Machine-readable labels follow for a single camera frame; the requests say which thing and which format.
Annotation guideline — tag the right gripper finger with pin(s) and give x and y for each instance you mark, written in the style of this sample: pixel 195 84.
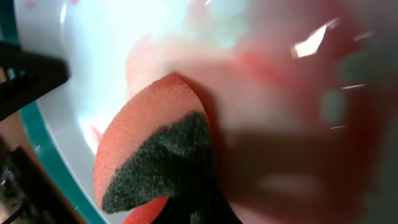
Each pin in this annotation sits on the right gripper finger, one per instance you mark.
pixel 201 200

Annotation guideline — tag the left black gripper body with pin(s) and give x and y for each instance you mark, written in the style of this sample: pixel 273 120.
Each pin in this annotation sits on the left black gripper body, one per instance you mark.
pixel 26 195

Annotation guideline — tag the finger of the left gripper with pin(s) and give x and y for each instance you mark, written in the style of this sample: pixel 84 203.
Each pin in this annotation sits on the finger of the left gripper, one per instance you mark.
pixel 28 76

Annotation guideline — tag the light blue plate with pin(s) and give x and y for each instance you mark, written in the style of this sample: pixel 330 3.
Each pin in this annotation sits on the light blue plate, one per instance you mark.
pixel 301 95

